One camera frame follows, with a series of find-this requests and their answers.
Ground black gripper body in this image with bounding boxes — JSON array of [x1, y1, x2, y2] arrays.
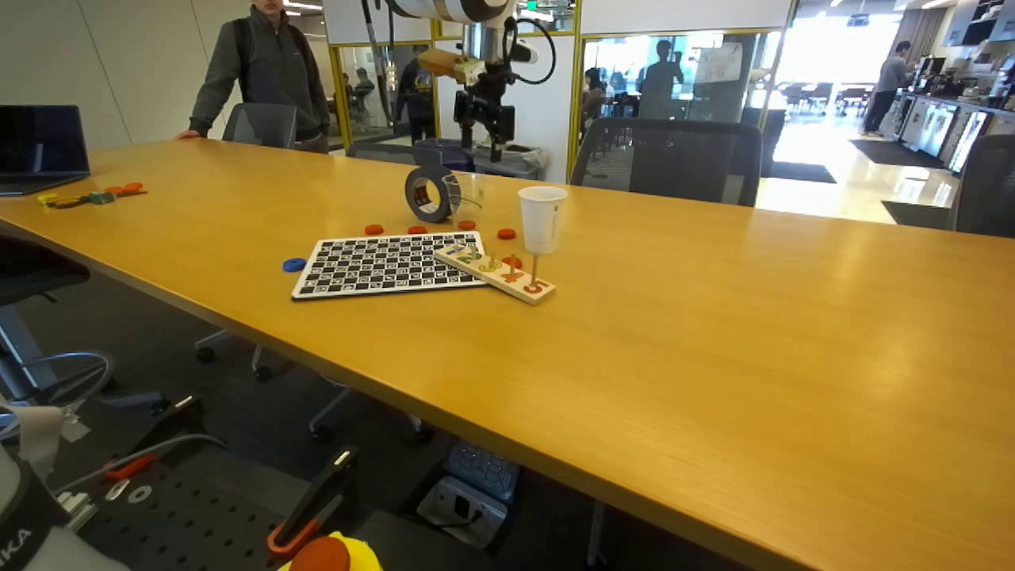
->
[[454, 57, 520, 139]]

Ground clear plastic cup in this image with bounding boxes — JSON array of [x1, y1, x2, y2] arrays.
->
[[450, 172, 489, 233]]

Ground white cup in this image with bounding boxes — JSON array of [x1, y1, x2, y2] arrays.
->
[[516, 185, 571, 256]]

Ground grey tape roll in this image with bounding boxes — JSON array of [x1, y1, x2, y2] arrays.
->
[[402, 166, 468, 224]]

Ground gold framed glass partition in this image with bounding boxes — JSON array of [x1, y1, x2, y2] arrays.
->
[[322, 0, 801, 211]]

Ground wooden peg board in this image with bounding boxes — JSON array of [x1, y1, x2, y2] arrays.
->
[[434, 243, 562, 307]]

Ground black white checkerboard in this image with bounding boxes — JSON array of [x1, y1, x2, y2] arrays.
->
[[288, 230, 499, 306]]

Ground dark silhouette person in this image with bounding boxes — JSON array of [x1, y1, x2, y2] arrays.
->
[[636, 37, 691, 107]]

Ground man in grey sweater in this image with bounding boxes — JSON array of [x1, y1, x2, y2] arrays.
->
[[175, 0, 332, 148]]

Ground dark floor mat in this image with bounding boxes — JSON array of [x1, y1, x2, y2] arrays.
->
[[883, 197, 961, 233], [848, 136, 925, 172], [757, 158, 842, 186]]

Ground grey floor power box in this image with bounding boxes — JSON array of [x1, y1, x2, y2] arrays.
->
[[412, 442, 525, 553]]

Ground person standing at counter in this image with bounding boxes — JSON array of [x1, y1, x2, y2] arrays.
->
[[866, 37, 925, 136]]

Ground black clamp lever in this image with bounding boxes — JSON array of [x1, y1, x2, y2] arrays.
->
[[132, 390, 209, 461]]

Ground black monitor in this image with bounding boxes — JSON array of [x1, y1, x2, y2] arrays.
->
[[0, 101, 96, 185]]

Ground kitchen counter cabinets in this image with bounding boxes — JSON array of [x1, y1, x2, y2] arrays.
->
[[860, 29, 1015, 178]]

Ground yellow red emergency stop button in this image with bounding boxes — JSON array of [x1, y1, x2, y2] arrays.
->
[[275, 529, 388, 571]]

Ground black office chair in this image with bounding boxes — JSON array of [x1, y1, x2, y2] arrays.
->
[[0, 233, 122, 426]]

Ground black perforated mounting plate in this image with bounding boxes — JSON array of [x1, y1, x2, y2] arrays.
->
[[57, 462, 322, 571]]

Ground white cylindrical object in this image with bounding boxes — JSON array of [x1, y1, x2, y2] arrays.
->
[[0, 399, 69, 481]]

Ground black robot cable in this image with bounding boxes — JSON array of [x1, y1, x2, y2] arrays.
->
[[361, 0, 562, 123]]

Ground orange handled hand tool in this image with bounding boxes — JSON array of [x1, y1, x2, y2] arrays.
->
[[103, 178, 150, 207]]

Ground black clamp with orange ring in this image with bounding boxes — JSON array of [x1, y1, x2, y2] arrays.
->
[[265, 442, 361, 566]]

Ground red handled screwdriver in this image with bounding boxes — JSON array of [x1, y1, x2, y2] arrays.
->
[[103, 454, 161, 485]]

